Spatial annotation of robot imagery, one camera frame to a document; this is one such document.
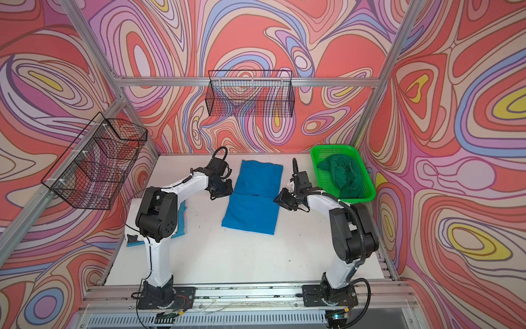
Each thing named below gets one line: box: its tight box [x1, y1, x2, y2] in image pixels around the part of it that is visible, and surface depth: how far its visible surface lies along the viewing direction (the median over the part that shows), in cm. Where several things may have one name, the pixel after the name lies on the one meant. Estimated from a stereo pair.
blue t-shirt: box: [221, 159, 284, 236], surface depth 100 cm
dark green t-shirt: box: [316, 154, 363, 199], surface depth 106 cm
